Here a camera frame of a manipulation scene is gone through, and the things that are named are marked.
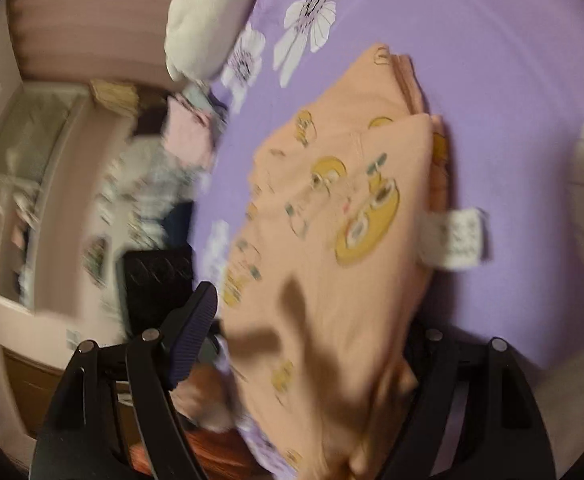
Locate orange duck print garment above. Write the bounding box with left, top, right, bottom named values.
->
left=221, top=44, right=450, bottom=479

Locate person's left hand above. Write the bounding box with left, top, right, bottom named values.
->
left=170, top=364, right=234, bottom=434

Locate dark navy garment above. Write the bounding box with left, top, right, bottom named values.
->
left=161, top=202, right=195, bottom=248

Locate plaid grey shirt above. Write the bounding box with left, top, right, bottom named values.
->
left=95, top=136, right=204, bottom=248

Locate pink folded garment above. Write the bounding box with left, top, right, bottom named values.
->
left=163, top=96, right=215, bottom=171

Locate straw yellow hanging tassel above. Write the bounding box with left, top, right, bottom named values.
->
left=90, top=79, right=140, bottom=117

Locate white plush goose toy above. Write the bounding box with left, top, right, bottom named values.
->
left=164, top=0, right=256, bottom=81

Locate pink window curtain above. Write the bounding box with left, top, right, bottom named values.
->
left=6, top=0, right=177, bottom=90

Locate purple floral bed sheet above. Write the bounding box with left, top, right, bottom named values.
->
left=185, top=0, right=584, bottom=480

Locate white wall shelf unit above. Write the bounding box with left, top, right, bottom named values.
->
left=0, top=81, right=93, bottom=311

